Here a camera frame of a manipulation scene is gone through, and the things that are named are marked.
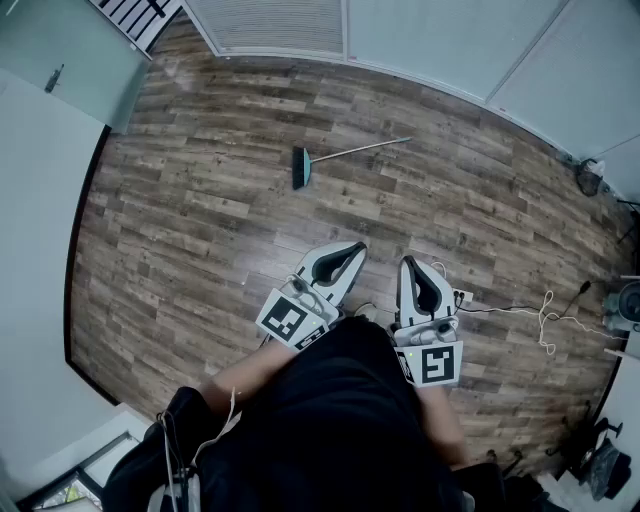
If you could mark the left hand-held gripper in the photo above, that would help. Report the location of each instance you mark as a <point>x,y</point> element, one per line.
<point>287,316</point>

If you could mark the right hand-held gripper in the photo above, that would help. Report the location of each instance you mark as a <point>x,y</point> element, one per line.
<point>435,362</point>

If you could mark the person's left forearm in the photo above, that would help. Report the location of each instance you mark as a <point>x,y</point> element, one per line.
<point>250,370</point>

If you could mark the person's right forearm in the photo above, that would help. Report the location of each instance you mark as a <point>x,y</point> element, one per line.
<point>442,425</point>

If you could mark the white power strip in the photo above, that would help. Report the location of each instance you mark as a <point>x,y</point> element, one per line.
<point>463,297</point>

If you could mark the person's white right shoe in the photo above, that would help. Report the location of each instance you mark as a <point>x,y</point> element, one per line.
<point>368,312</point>

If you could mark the person's black clothing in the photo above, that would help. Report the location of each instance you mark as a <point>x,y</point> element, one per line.
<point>340,425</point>

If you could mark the grey round appliance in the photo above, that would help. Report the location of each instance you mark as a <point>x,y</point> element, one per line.
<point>627,300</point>

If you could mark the black mesh waste basket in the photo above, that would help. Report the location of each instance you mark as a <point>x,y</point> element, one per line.
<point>590,177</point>

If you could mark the white slatted window blind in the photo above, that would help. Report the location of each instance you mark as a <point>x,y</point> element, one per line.
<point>440,35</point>
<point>270,22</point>
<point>575,75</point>

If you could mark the black office chair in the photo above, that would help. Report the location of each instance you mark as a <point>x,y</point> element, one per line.
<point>617,467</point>

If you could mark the grey waist-worn device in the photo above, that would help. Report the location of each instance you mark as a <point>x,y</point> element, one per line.
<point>172,495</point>

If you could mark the black and white striped panel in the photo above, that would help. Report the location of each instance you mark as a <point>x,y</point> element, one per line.
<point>131,15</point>

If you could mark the frosted glass door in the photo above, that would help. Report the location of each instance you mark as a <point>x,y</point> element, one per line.
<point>75,55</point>

